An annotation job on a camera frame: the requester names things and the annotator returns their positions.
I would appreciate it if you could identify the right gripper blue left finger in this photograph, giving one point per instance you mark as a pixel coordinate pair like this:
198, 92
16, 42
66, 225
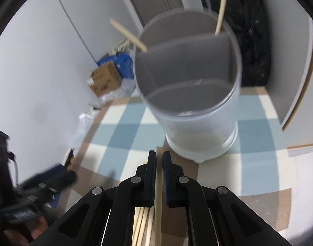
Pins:
105, 216

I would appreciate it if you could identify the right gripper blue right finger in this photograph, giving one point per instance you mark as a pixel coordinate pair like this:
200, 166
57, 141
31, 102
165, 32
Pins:
215, 216

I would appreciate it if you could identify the wooden chopstick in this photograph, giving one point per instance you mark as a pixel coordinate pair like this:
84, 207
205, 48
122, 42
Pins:
158, 195

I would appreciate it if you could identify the person's left hand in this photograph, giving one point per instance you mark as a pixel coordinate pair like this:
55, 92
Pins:
24, 234

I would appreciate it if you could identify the wooden chopstick bundle piece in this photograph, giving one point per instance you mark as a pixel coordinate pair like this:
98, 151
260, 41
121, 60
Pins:
142, 226

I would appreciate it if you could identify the checkered tablecloth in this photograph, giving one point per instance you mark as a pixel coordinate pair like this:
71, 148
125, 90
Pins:
256, 168

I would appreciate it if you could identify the white plastic bag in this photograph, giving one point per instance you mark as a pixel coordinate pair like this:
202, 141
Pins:
125, 90

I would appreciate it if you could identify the brown cardboard box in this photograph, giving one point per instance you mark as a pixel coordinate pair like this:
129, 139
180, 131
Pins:
104, 79

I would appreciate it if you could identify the white utensil holder cylinder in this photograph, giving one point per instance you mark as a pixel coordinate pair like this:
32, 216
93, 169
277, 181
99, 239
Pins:
190, 79

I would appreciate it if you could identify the blue cardboard box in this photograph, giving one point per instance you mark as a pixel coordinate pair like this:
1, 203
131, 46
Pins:
123, 63

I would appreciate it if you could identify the beige cloth bag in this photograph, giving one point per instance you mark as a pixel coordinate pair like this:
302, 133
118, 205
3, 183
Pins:
123, 46

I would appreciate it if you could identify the black backpack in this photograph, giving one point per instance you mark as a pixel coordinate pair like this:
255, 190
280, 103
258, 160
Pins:
248, 20

